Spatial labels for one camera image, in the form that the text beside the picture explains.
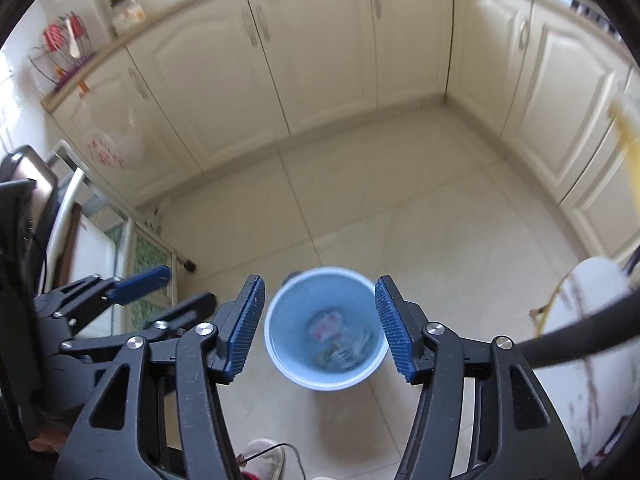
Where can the round white marble table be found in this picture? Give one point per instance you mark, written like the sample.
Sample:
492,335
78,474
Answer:
590,340

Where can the pink wrapper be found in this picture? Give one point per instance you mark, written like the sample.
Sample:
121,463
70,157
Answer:
327,322

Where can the black gas stove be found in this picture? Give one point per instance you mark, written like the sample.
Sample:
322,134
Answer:
597,15

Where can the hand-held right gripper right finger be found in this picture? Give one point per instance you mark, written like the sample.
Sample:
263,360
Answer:
392,320

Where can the clear jar with white label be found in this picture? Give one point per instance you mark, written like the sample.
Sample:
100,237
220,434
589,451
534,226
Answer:
127,15

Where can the beige slipper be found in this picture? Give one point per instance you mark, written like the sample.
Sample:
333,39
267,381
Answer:
265,457

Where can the white printed plastic bag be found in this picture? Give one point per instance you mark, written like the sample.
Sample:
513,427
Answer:
115,145

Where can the green patterned panel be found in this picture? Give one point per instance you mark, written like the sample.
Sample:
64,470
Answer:
145,255

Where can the brown framed panel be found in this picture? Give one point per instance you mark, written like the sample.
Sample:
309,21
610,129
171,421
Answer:
35,180

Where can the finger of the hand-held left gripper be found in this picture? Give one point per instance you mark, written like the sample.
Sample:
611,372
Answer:
145,280
170,317

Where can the blue plastic trash bin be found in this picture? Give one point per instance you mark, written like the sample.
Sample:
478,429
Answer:
295,360

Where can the white metal frame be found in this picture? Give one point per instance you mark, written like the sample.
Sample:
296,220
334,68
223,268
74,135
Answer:
62,210

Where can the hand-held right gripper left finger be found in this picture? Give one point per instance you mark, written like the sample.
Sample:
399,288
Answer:
247,320

